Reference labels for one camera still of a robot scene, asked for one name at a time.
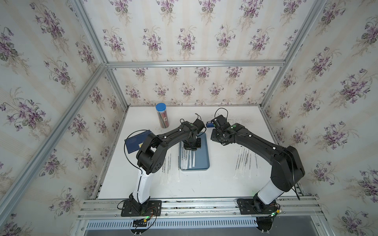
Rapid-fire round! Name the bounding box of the clear tube of coloured pencils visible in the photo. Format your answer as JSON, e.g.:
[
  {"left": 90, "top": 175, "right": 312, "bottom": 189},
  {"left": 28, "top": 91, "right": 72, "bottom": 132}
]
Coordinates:
[{"left": 156, "top": 103, "right": 169, "bottom": 128}]

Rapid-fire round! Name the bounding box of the aluminium mounting rail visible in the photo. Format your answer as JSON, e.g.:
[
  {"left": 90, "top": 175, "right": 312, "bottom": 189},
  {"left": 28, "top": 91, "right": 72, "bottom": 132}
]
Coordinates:
[{"left": 77, "top": 196, "right": 324, "bottom": 220}]

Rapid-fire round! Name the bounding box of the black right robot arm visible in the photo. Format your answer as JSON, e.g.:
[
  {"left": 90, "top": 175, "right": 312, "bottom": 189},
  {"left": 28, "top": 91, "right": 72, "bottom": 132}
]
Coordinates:
[{"left": 211, "top": 115, "right": 305, "bottom": 211}]

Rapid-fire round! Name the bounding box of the dark blue book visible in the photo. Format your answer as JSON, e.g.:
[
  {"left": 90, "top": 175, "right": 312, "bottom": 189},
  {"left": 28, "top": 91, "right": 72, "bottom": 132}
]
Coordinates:
[{"left": 125, "top": 130, "right": 151, "bottom": 154}]

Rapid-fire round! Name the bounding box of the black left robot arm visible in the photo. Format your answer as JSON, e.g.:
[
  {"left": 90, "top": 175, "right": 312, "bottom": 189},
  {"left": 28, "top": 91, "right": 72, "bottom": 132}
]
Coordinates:
[{"left": 132, "top": 119, "right": 205, "bottom": 205}]

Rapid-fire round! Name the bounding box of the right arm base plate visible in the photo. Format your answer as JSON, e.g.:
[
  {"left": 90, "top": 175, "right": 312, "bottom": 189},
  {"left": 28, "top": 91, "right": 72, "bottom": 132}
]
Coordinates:
[{"left": 237, "top": 198, "right": 280, "bottom": 216}]

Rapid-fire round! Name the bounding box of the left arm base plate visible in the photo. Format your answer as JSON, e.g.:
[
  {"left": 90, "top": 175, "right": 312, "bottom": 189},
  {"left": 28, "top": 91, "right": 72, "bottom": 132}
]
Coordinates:
[{"left": 121, "top": 193, "right": 162, "bottom": 217}]

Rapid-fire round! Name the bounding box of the blue storage tray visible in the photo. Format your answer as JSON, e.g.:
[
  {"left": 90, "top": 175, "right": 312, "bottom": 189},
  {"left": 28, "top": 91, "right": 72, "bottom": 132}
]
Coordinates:
[{"left": 179, "top": 134, "right": 210, "bottom": 171}]

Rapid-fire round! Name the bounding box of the blue stapler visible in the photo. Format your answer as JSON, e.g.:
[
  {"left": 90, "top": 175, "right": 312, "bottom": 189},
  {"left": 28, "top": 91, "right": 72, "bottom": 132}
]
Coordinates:
[{"left": 206, "top": 121, "right": 215, "bottom": 128}]

